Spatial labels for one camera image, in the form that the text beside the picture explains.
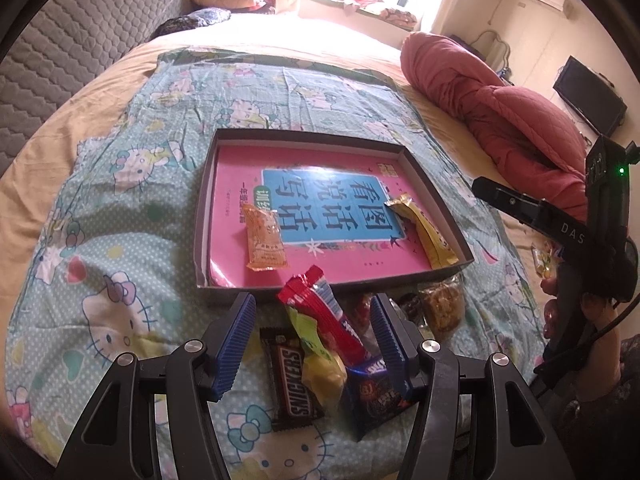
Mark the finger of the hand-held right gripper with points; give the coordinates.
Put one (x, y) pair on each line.
(510, 202)

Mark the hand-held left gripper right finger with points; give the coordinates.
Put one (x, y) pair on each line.
(387, 340)

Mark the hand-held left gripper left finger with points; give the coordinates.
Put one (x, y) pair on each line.
(235, 345)

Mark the small snack red label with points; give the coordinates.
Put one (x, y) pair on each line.
(360, 310)

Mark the dark brown candy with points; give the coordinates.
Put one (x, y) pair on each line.
(411, 305)

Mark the blue cookie packet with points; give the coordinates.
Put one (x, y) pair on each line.
(375, 400)

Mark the clear brown pastry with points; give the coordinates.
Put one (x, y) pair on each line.
(442, 305)

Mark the brown chocolate bar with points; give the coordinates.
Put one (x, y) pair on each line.
(290, 385)

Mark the red snack packet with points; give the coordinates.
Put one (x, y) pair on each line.
(325, 310)

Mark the green yellow snack packet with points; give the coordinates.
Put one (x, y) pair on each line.
(320, 375)

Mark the yellow snack bar packet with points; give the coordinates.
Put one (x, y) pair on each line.
(432, 240)

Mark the orange snack packet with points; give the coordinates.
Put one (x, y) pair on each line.
(265, 240)

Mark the shallow grey cardboard box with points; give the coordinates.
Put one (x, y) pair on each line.
(206, 230)

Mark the person's right forearm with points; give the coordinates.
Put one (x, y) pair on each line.
(602, 360)

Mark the person's right hand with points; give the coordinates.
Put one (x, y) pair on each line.
(597, 312)

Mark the colourful candy packet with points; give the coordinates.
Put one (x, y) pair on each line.
(546, 259)

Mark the pink book blue label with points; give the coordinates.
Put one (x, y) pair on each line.
(340, 265)

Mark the pink quilt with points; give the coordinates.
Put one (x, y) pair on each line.
(480, 100)

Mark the black television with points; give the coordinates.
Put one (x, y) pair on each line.
(590, 97)

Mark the cat print blanket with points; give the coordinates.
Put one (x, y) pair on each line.
(125, 240)

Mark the beige bed sheet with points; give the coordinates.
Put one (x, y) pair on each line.
(100, 90)

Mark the dark patterned cloth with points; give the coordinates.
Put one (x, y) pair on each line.
(200, 17)

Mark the grey quilted headboard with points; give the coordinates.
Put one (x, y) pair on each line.
(75, 35)

